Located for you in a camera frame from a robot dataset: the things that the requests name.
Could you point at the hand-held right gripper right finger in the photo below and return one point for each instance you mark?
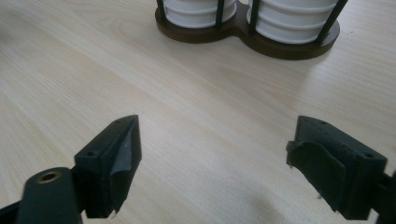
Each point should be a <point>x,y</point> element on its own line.
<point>348,174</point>

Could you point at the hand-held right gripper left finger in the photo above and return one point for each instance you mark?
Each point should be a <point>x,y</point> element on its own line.
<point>102,168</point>

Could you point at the tall stack of white cups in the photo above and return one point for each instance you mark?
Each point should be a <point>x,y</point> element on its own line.
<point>289,25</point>

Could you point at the short stack of white cups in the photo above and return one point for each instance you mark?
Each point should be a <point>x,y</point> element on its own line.
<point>193,15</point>

